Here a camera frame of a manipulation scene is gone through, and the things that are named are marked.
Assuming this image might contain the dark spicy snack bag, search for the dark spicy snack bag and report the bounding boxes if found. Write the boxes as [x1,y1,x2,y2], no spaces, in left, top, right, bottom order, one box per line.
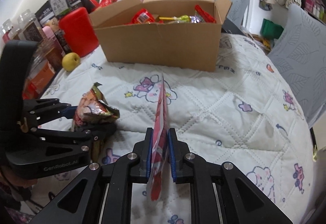
[70,82,120,131]

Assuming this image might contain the pink red snack pouch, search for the pink red snack pouch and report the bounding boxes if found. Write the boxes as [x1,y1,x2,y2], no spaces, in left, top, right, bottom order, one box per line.
[146,75,167,203]

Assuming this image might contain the red foil snack bag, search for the red foil snack bag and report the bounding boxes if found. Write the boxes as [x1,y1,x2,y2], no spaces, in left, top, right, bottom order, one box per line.
[130,9,158,25]

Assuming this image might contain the small red snack packet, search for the small red snack packet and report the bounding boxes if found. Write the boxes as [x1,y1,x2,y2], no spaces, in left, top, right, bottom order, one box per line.
[195,5,216,23]

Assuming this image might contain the silver purple snack pouch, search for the silver purple snack pouch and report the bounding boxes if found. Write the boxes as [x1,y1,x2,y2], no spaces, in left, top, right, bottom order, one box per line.
[189,16,203,23]

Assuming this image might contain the left hand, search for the left hand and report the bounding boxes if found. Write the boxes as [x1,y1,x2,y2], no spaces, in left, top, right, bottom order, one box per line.
[1,166,37,188]

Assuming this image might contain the clear orange label jar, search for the clear orange label jar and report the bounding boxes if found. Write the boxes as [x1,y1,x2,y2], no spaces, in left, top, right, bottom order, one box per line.
[23,48,55,99]

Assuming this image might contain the yellow pear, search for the yellow pear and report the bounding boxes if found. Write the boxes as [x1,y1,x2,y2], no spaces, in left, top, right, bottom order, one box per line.
[62,52,81,72]

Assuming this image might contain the white quilted tablecloth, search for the white quilted tablecloth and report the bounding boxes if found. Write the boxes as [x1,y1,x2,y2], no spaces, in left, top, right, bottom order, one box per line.
[44,34,313,223]

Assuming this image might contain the red cylindrical canister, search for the red cylindrical canister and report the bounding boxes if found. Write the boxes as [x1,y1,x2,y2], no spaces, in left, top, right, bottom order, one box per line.
[58,7,99,58]

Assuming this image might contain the near grey chair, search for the near grey chair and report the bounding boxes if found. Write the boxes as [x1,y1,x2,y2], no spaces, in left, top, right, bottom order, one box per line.
[268,4,325,128]

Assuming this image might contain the green bag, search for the green bag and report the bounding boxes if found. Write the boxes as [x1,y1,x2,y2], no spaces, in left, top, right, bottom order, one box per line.
[260,19,284,39]

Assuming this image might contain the brown cardboard box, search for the brown cardboard box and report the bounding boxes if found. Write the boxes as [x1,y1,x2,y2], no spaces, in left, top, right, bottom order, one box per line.
[90,0,232,72]

